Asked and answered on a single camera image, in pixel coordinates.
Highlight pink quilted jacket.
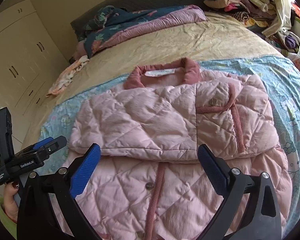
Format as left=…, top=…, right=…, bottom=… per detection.
left=66, top=58, right=292, bottom=239

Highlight bag of clothes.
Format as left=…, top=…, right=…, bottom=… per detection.
left=266, top=31, right=300, bottom=67

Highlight pile of mixed clothes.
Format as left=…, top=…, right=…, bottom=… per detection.
left=204, top=0, right=276, bottom=28

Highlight left hand red nails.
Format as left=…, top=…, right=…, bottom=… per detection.
left=3, top=182, right=19, bottom=222

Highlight green sleeve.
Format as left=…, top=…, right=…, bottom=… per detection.
left=0, top=197, right=17, bottom=239

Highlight peach white small garment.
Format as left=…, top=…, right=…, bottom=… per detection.
left=46, top=55, right=90, bottom=98

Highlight cream wardrobe with drawers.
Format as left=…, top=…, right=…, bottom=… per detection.
left=0, top=0, right=68, bottom=152

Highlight pink pillow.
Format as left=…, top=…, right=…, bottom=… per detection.
left=73, top=40, right=87, bottom=60

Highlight blue Hello Kitty sheet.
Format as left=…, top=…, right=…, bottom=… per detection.
left=38, top=55, right=300, bottom=219

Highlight dark floral pink quilt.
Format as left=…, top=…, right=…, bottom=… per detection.
left=78, top=5, right=207, bottom=58

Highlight beige bed sheet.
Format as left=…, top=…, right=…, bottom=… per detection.
left=23, top=12, right=281, bottom=147

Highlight cream curtain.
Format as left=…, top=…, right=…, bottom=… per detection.
left=262, top=0, right=292, bottom=37

